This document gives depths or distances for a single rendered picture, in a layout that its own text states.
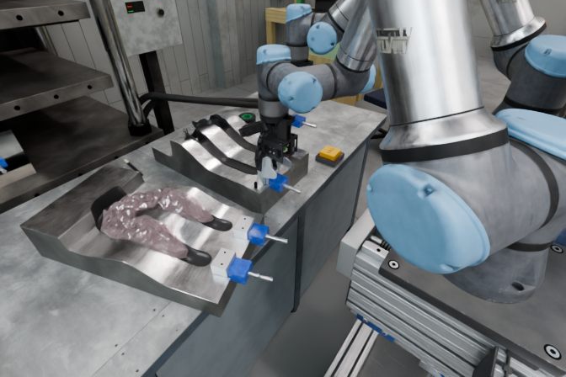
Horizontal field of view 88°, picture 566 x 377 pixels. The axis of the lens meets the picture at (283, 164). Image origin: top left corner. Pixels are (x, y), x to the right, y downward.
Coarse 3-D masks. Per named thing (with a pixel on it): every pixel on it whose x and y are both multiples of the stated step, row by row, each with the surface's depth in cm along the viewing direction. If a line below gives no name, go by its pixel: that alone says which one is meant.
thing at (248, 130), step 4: (260, 120) 78; (248, 124) 80; (252, 124) 78; (256, 124) 74; (260, 124) 73; (264, 124) 73; (240, 128) 80; (244, 128) 78; (248, 128) 77; (252, 128) 76; (256, 128) 75; (260, 128) 74; (264, 128) 73; (268, 128) 73; (240, 132) 80; (244, 132) 79; (248, 132) 78; (252, 132) 77; (256, 132) 76; (244, 136) 80
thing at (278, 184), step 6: (276, 168) 85; (258, 174) 84; (270, 180) 82; (276, 180) 82; (282, 180) 82; (270, 186) 83; (276, 186) 82; (282, 186) 82; (288, 186) 82; (300, 192) 80
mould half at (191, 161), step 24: (240, 120) 108; (168, 144) 107; (192, 144) 94; (216, 144) 97; (192, 168) 95; (216, 168) 90; (288, 168) 89; (216, 192) 93; (240, 192) 85; (264, 192) 82
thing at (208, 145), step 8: (200, 120) 101; (208, 120) 103; (216, 120) 107; (224, 120) 105; (224, 128) 106; (232, 128) 104; (192, 136) 95; (200, 136) 99; (232, 136) 103; (240, 136) 104; (200, 144) 95; (208, 144) 97; (240, 144) 102; (248, 144) 103; (216, 152) 96; (224, 160) 95; (232, 160) 94; (240, 168) 91; (248, 168) 91
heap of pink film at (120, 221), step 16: (160, 192) 76; (176, 192) 75; (112, 208) 74; (128, 208) 74; (144, 208) 75; (160, 208) 74; (176, 208) 73; (192, 208) 74; (112, 224) 70; (128, 224) 69; (144, 224) 67; (160, 224) 68; (144, 240) 65; (160, 240) 65; (176, 240) 67; (176, 256) 65
